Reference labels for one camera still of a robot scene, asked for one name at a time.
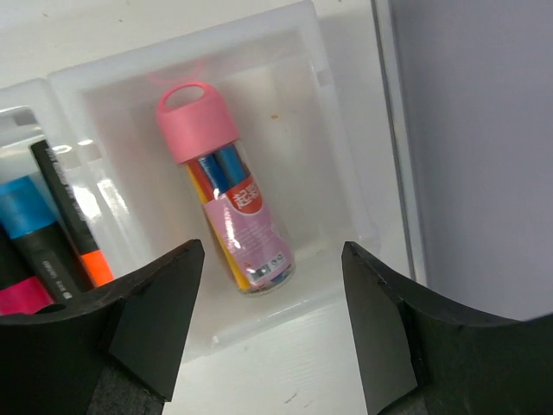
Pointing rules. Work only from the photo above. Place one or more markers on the blue highlighter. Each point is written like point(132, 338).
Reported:
point(38, 236)

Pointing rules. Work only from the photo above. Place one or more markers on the orange highlighter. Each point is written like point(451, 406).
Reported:
point(73, 217)

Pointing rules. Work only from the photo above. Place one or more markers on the clear right container bin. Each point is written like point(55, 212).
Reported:
point(273, 72)

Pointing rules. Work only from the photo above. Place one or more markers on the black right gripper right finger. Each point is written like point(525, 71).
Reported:
point(422, 353)

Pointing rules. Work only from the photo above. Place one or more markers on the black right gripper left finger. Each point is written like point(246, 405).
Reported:
point(115, 350)

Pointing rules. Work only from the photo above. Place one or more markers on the pink highlighter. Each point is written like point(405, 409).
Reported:
point(22, 292)

